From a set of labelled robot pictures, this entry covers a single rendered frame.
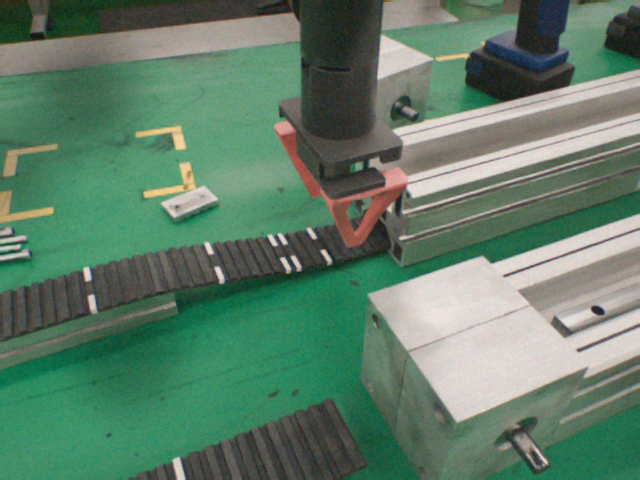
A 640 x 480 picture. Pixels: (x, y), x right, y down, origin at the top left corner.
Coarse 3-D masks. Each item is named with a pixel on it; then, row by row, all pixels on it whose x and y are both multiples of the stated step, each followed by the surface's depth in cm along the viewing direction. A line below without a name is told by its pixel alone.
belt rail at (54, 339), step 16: (128, 304) 44; (144, 304) 45; (160, 304) 46; (80, 320) 43; (96, 320) 44; (112, 320) 45; (128, 320) 45; (144, 320) 46; (32, 336) 42; (48, 336) 43; (64, 336) 44; (80, 336) 44; (96, 336) 45; (0, 352) 42; (16, 352) 43; (32, 352) 43; (48, 352) 44; (0, 368) 43
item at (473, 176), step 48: (528, 96) 58; (576, 96) 58; (624, 96) 60; (432, 144) 53; (480, 144) 56; (528, 144) 51; (576, 144) 51; (624, 144) 53; (432, 192) 46; (480, 192) 50; (528, 192) 52; (576, 192) 55; (624, 192) 59; (432, 240) 50; (480, 240) 53
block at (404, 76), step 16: (384, 48) 65; (400, 48) 65; (384, 64) 61; (400, 64) 61; (416, 64) 62; (432, 64) 63; (384, 80) 60; (400, 80) 61; (416, 80) 63; (384, 96) 61; (400, 96) 63; (416, 96) 64; (384, 112) 62; (400, 112) 63; (416, 112) 62
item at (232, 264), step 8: (216, 248) 49; (224, 248) 50; (232, 248) 50; (224, 256) 48; (232, 256) 49; (240, 256) 49; (224, 264) 48; (232, 264) 48; (240, 264) 48; (224, 272) 47; (232, 272) 47; (240, 272) 47; (232, 280) 47; (240, 280) 47
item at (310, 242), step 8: (296, 232) 53; (304, 232) 53; (312, 232) 53; (304, 240) 52; (312, 240) 52; (304, 248) 52; (312, 248) 51; (320, 248) 51; (312, 256) 50; (320, 256) 51; (328, 256) 51; (320, 264) 50; (328, 264) 50
